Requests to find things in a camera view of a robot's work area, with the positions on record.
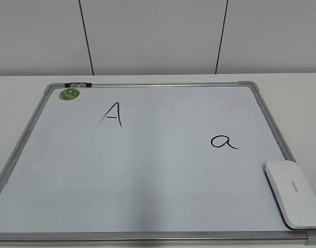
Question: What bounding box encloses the white whiteboard eraser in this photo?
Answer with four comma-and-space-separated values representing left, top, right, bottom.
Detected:
265, 160, 316, 229

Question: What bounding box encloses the round green sticker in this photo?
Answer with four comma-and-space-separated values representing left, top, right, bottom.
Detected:
59, 88, 80, 101

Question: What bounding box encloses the white whiteboard with grey frame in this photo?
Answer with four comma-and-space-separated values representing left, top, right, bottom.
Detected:
0, 81, 316, 246

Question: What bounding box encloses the black and silver frame clip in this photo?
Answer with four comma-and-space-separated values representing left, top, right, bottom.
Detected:
64, 82, 92, 88

